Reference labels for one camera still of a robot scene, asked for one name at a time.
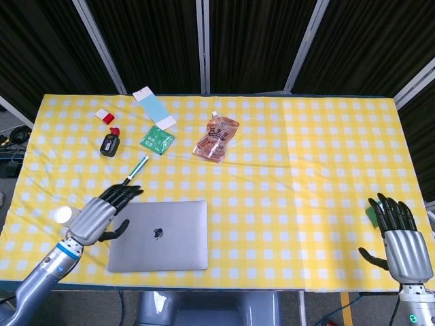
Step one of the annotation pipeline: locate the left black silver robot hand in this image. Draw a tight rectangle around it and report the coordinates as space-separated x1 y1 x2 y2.
66 184 144 246

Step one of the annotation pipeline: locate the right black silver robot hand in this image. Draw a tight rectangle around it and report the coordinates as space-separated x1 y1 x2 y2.
358 192 430 283

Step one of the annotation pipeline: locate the silver laptop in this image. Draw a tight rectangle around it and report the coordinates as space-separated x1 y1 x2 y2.
107 200 209 273

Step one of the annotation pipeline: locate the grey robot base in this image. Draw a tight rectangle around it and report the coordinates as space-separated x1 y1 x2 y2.
137 291 283 326

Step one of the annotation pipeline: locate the white paper cup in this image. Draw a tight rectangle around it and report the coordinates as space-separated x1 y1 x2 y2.
54 204 82 228

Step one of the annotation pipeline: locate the green sponge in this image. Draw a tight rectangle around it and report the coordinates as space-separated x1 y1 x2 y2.
365 202 380 229

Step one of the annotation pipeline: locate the green white pen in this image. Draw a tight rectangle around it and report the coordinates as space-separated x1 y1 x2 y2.
122 155 150 186

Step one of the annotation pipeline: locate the black bottle red cap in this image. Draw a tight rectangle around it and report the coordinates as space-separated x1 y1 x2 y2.
99 127 122 158

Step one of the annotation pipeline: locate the black device box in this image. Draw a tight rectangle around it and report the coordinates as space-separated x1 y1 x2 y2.
0 160 22 178

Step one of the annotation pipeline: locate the green sachet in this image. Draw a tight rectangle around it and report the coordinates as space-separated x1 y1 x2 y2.
138 124 175 154

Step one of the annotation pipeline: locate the red white small box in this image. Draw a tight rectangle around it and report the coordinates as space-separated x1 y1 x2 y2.
94 108 116 125

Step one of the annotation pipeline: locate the black folding screen panel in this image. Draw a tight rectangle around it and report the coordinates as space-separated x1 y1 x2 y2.
396 57 435 204
285 0 435 99
203 0 327 94
84 0 209 95
0 0 126 123

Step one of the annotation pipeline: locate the light blue white card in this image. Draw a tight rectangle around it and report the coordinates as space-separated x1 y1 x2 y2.
132 87 177 130

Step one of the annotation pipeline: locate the yellow white checkered tablecloth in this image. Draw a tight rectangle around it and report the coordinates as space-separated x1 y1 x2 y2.
0 93 435 293

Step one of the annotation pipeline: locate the orange spout pouch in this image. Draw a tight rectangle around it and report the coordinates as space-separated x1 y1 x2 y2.
192 111 240 165

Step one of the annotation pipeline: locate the black cable bundle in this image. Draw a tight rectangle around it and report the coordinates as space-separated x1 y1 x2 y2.
0 124 32 150

